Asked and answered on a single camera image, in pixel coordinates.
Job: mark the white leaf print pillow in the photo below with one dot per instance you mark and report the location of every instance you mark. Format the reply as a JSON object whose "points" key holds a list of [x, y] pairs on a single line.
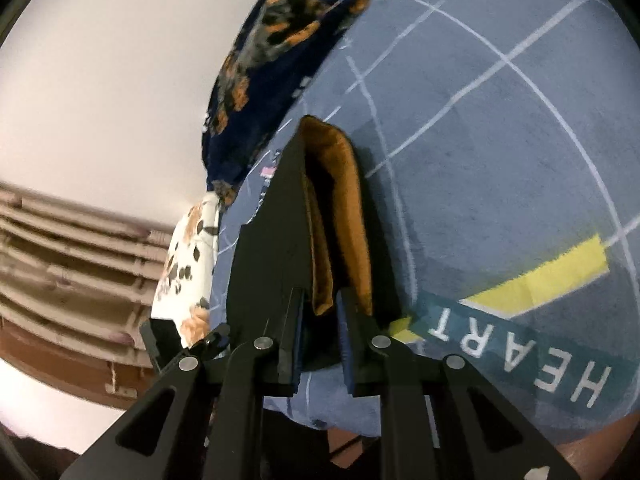
{"points": [[182, 293]]}

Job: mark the blue grid bedsheet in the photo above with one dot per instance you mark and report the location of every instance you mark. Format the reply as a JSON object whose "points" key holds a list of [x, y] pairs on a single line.
{"points": [[500, 143]]}

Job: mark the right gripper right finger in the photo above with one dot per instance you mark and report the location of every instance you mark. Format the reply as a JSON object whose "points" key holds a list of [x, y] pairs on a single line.
{"points": [[440, 419]]}

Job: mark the black pants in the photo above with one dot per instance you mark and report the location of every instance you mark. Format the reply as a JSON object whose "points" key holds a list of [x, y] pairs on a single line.
{"points": [[315, 234]]}

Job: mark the brown wooden cabinet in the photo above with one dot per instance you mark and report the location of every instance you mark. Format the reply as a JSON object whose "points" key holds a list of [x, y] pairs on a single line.
{"points": [[76, 286]]}

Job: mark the navy dog print blanket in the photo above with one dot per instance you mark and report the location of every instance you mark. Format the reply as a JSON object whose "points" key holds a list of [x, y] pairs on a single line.
{"points": [[278, 50]]}

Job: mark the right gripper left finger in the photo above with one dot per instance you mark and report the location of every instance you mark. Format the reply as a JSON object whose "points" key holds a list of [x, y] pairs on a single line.
{"points": [[202, 417]]}

